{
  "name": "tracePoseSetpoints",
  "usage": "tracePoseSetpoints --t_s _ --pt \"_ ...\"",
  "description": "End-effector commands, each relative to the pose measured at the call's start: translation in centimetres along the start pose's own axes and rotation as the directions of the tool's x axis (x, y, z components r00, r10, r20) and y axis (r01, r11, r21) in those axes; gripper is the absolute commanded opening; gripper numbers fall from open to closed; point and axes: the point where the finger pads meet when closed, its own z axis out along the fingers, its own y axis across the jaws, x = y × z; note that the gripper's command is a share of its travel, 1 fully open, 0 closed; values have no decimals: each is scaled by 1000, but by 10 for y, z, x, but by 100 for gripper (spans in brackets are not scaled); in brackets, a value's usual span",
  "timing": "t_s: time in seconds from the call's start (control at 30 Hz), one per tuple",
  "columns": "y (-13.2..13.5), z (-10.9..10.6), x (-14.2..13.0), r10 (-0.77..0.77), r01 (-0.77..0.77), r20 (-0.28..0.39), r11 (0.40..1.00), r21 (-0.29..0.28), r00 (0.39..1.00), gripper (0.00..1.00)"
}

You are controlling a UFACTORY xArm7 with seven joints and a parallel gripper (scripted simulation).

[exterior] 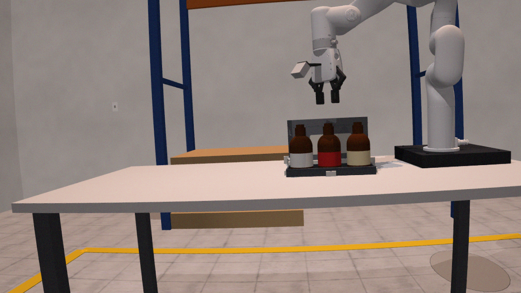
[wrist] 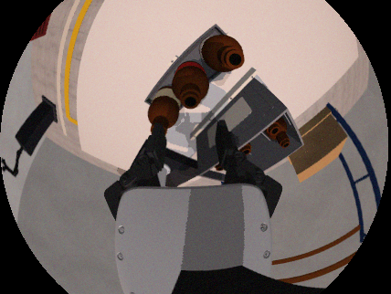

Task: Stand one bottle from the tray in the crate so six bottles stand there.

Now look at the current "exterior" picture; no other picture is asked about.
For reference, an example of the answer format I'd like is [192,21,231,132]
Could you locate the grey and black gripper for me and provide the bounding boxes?
[309,47,346,105]

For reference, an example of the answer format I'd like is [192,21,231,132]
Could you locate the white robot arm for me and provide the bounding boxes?
[311,0,469,152]

